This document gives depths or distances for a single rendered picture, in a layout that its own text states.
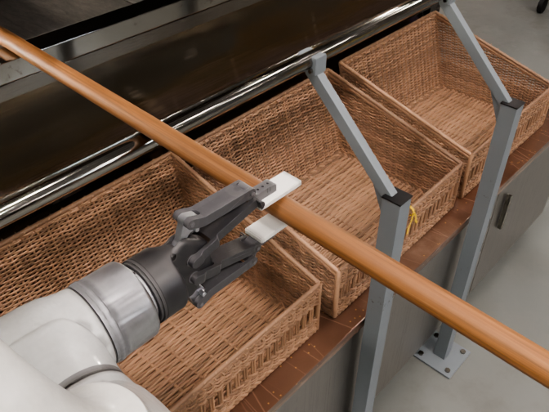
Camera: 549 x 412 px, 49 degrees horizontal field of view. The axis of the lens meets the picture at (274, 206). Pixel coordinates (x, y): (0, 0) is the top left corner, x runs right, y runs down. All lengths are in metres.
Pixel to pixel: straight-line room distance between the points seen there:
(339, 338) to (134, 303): 0.84
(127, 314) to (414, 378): 1.56
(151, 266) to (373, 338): 0.87
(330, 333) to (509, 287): 1.17
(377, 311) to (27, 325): 0.91
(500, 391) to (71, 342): 1.70
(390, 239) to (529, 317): 1.22
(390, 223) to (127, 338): 0.69
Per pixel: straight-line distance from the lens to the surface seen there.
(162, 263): 0.62
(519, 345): 0.62
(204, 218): 0.63
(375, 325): 1.38
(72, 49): 1.24
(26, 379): 0.39
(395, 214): 1.15
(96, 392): 0.48
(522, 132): 2.06
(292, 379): 1.30
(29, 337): 0.57
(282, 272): 1.34
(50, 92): 1.28
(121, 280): 0.60
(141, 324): 0.60
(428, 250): 1.61
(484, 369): 2.14
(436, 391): 2.05
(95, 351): 0.56
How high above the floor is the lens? 1.65
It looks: 39 degrees down
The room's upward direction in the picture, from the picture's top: straight up
